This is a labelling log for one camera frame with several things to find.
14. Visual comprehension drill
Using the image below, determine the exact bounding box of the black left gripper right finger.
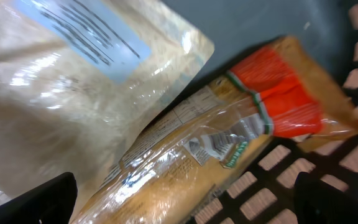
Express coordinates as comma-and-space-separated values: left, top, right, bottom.
293, 172, 358, 224

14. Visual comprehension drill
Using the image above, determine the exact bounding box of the beige plastic pouch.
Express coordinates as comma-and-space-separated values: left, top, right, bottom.
0, 0, 214, 210

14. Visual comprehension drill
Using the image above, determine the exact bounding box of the orange spaghetti packet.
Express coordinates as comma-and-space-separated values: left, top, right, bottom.
73, 36, 358, 223

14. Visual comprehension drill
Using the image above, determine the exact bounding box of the dark grey plastic basket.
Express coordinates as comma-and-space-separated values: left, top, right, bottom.
160, 0, 358, 224

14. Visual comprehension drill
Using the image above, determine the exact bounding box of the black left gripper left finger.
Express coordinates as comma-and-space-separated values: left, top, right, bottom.
0, 172, 78, 224

